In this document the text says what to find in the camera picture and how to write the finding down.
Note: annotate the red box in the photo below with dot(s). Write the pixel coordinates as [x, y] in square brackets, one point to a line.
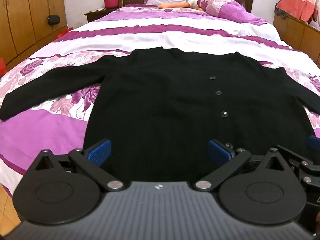
[2, 66]

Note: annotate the purple white pillow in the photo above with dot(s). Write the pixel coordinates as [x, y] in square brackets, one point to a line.
[225, 7]

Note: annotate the dark wooden nightstand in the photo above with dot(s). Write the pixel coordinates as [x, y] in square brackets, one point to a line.
[97, 13]

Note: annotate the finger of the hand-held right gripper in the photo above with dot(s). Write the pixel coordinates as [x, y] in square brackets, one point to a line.
[314, 142]

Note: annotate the black pouch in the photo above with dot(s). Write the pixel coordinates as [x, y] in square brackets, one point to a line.
[53, 20]

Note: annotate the white orange plush toy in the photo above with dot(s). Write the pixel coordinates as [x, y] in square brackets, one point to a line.
[192, 1]

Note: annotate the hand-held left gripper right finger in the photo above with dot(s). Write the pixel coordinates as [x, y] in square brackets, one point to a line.
[217, 150]

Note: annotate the wooden wardrobe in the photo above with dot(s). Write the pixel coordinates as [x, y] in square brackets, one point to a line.
[25, 15]

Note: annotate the wooden cabinet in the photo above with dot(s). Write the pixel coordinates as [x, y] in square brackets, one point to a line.
[297, 33]

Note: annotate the black buttoned cardigan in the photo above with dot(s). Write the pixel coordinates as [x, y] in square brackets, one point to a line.
[160, 110]

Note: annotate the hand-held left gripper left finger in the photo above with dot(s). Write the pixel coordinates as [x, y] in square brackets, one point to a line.
[101, 150]

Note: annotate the purple floral bedspread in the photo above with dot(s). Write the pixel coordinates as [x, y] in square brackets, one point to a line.
[175, 33]

